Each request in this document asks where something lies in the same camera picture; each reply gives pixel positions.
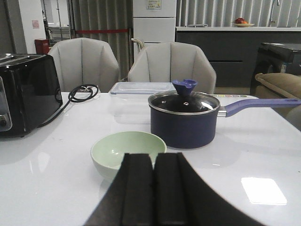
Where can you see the beige chair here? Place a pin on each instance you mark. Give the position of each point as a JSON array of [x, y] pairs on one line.
[[168, 61], [85, 61]]

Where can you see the white refrigerator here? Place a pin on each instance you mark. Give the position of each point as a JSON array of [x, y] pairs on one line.
[[154, 21]]

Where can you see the clear plastic food container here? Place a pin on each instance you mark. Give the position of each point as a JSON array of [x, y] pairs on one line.
[[124, 88]]

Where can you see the black chrome toaster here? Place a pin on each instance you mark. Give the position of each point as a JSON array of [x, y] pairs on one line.
[[29, 92]]

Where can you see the dark blue saucepan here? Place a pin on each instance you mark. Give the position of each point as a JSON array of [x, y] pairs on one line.
[[193, 131]]

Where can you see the beige chair left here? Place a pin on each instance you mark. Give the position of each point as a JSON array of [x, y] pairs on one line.
[[85, 61]]

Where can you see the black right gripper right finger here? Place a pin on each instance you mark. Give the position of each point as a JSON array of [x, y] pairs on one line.
[[183, 198]]

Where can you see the light green bowl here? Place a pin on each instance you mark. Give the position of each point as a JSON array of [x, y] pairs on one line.
[[107, 154]]

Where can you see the dark kitchen counter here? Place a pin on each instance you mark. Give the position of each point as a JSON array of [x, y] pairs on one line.
[[232, 51]]

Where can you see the tan sofa armrest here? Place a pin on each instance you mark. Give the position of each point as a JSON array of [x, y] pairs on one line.
[[277, 85]]

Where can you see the fruit plate on counter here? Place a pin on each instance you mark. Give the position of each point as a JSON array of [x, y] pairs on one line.
[[241, 22]]

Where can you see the beige chair right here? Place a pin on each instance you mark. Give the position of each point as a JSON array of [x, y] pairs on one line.
[[168, 61]]

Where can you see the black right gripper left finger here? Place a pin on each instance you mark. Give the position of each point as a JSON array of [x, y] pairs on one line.
[[129, 199]]

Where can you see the black appliance box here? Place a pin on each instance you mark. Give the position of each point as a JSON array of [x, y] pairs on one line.
[[277, 58]]

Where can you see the glass pot lid blue knob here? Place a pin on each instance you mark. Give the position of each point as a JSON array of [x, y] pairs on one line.
[[184, 100]]

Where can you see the red fire extinguisher box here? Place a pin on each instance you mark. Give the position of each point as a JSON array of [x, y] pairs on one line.
[[41, 46]]

